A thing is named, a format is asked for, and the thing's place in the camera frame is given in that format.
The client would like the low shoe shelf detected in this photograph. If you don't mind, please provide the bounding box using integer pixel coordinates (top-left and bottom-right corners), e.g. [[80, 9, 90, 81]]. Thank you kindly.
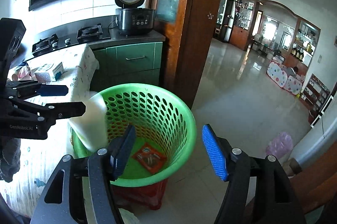
[[299, 74, 330, 122]]

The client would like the white refrigerator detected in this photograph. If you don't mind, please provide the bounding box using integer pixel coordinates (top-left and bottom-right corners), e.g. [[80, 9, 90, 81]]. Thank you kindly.
[[289, 114, 336, 170]]

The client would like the wooden display cabinet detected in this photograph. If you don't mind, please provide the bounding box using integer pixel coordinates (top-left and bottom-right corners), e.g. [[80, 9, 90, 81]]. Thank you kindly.
[[227, 0, 320, 76]]

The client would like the polka dot play tent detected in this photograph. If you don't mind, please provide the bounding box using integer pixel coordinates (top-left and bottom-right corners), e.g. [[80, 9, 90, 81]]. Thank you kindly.
[[266, 56, 305, 96]]

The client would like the black gas stove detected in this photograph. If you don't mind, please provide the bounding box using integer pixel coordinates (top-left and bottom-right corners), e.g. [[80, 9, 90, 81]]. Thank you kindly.
[[31, 23, 111, 57]]

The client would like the patterned white tablecloth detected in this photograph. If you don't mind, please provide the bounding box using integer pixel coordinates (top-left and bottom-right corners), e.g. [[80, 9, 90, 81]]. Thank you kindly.
[[1, 44, 98, 218]]

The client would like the orange snack wrapper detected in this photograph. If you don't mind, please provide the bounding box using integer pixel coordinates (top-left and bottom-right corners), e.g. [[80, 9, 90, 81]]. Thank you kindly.
[[132, 142, 167, 174]]

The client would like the white paper piece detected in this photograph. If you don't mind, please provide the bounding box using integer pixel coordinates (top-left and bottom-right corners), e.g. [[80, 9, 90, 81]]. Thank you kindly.
[[69, 93, 108, 152]]

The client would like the brown wooden door frame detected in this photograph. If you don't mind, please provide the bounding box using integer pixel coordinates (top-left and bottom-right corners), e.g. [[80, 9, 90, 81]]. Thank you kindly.
[[146, 0, 220, 107]]

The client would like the red plastic stool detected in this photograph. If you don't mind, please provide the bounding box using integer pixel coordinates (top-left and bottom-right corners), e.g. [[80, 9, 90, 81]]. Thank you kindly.
[[111, 179, 168, 210]]

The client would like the white milk carton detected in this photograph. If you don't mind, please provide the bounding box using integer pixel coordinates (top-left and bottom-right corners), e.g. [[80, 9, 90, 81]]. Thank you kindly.
[[34, 62, 64, 83]]

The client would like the green kitchen cabinet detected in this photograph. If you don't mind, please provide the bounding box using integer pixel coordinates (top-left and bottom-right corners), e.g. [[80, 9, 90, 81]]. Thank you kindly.
[[90, 42, 163, 92]]

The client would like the grey gloved left hand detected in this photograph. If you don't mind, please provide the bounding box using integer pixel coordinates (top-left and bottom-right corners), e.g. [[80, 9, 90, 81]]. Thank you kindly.
[[1, 136, 21, 183]]

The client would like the cardboard box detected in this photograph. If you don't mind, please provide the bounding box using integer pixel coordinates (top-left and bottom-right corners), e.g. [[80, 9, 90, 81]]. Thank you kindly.
[[282, 158, 303, 177]]

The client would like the pink plastic bag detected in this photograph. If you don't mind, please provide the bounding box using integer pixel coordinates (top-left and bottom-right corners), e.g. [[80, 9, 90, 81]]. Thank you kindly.
[[266, 132, 294, 159]]

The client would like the black rice cooker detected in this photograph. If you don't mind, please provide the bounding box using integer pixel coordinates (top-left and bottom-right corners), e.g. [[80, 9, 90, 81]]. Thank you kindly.
[[115, 0, 155, 36]]

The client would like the green perforated plastic basket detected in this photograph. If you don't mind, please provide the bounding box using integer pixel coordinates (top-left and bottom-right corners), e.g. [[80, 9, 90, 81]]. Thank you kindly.
[[71, 83, 198, 188]]

